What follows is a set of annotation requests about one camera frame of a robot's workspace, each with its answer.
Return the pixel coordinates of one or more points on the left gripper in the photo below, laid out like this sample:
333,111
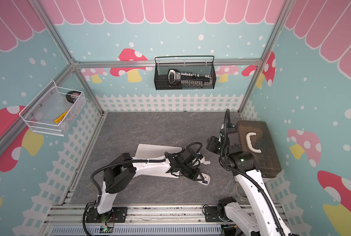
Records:
193,175

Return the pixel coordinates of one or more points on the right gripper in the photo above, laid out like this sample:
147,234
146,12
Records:
212,143

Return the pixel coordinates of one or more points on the white wireless mouse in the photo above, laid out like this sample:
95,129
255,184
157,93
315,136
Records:
207,180

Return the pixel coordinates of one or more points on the silver laptop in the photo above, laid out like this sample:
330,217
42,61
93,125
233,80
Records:
154,152

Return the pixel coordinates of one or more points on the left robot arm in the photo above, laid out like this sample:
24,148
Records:
150,160

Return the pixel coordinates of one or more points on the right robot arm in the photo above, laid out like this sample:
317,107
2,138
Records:
246,171

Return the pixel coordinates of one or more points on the brown lidded storage box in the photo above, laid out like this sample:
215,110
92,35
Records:
255,137

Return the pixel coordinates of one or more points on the clear tape roll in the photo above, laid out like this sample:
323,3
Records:
239,194

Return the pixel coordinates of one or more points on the socket bit set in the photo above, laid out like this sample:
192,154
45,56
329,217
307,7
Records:
181,80

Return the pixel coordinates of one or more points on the black tape roll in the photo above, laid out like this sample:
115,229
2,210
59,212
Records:
72,96

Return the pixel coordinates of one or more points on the yellow utility knife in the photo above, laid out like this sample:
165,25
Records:
61,117

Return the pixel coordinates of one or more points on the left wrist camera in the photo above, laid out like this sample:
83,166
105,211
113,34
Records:
190,157

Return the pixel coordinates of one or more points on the black wire wall basket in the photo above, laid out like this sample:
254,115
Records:
184,72

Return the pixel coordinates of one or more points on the white wire wall basket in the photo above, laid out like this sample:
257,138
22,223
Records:
40,113

